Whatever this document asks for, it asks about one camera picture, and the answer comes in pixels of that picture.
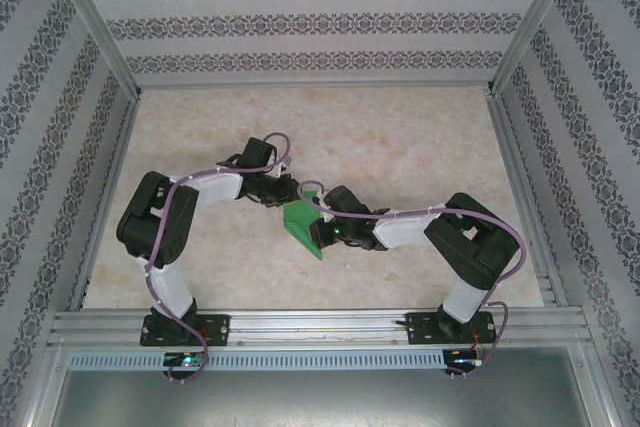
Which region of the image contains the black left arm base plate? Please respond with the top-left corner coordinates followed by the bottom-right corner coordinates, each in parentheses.
top-left (139, 313), bottom-right (231, 348)

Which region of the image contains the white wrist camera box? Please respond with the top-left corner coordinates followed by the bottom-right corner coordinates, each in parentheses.
top-left (313, 196), bottom-right (335, 223)
top-left (272, 154), bottom-right (294, 179)

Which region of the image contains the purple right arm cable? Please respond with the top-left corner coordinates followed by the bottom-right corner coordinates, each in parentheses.
top-left (297, 179), bottom-right (529, 366)

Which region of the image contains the aluminium mounting rail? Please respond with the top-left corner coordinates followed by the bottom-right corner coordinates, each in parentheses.
top-left (49, 310), bottom-right (586, 348)

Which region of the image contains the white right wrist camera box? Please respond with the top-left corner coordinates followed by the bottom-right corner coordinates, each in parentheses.
top-left (313, 196), bottom-right (335, 223)

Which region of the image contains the aluminium lower frame bar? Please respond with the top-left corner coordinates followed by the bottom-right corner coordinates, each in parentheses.
top-left (12, 344), bottom-right (69, 427)
top-left (573, 344), bottom-right (626, 427)

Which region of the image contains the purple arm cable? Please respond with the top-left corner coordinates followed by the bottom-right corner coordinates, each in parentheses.
top-left (144, 131), bottom-right (295, 386)
top-left (297, 179), bottom-right (529, 366)

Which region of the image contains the controller board with green light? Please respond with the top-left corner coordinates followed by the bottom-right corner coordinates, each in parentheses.
top-left (163, 352), bottom-right (206, 368)

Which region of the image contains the grey metal sheet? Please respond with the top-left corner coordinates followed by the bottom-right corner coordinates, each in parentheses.
top-left (49, 369), bottom-right (609, 427)

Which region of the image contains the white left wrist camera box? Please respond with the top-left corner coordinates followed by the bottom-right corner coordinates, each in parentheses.
top-left (272, 154), bottom-right (294, 179)

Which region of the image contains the grey slotted cable duct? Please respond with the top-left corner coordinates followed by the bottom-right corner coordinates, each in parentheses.
top-left (66, 350), bottom-right (446, 371)

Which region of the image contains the aluminium side rail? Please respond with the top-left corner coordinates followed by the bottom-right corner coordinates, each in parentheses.
top-left (67, 96), bottom-right (144, 312)
top-left (487, 95), bottom-right (570, 307)

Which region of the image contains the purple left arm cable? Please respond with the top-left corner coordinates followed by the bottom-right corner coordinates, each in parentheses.
top-left (144, 131), bottom-right (295, 386)

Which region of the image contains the small black controller board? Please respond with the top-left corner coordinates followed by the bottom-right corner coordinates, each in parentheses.
top-left (447, 349), bottom-right (485, 367)

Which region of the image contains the aluminium frame post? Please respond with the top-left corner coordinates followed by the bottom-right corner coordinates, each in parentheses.
top-left (39, 0), bottom-right (144, 101)
top-left (487, 0), bottom-right (585, 97)

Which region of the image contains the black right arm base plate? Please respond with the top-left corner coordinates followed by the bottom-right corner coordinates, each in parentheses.
top-left (405, 311), bottom-right (499, 347)

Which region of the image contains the green paper sheet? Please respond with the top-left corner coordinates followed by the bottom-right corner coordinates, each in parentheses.
top-left (281, 190), bottom-right (326, 262)

